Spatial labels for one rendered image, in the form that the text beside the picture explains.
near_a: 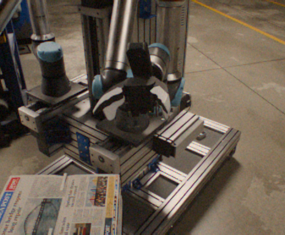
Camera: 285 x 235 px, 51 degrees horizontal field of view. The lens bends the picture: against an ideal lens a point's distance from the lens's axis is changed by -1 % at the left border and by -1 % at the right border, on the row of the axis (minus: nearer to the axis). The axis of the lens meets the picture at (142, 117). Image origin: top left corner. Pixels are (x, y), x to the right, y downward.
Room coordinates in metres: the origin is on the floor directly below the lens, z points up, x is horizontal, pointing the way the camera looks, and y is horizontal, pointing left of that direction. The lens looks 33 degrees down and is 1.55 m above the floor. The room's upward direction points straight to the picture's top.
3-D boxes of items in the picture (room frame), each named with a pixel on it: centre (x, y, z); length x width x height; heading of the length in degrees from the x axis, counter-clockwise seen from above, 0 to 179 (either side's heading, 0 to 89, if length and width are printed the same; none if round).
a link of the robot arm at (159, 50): (0.79, -0.04, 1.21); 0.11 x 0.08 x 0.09; 169
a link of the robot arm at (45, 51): (1.38, 0.44, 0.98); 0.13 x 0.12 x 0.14; 27
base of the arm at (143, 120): (1.07, 0.04, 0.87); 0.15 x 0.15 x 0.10
